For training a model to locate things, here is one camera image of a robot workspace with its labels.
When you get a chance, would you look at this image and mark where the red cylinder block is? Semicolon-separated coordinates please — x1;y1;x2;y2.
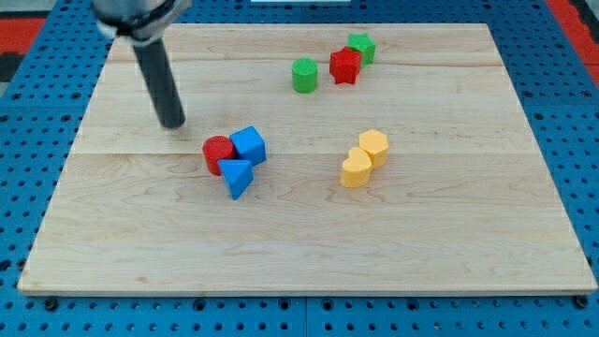
202;135;236;176

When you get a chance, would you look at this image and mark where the red star block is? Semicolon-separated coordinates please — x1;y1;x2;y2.
329;47;361;84

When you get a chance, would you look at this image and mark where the blue triangle block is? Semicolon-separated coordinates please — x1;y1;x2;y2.
218;159;254;200

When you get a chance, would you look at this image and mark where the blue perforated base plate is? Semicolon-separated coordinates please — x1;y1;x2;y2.
1;0;598;336

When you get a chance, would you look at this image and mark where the blue cube block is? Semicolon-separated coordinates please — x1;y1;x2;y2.
229;125;267;166

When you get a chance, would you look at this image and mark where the yellow heart block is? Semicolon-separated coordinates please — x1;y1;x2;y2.
340;147;373;188

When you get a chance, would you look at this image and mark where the green cylinder block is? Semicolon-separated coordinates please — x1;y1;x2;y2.
291;58;318;94

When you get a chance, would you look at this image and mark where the wooden board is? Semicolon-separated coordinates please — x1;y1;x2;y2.
18;23;597;297

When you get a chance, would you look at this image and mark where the green star block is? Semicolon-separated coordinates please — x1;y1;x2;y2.
347;33;376;66

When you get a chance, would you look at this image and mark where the yellow hexagon block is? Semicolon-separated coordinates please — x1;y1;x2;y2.
358;129;388;169

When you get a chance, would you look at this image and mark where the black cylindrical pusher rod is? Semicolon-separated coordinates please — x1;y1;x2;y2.
134;38;185;129

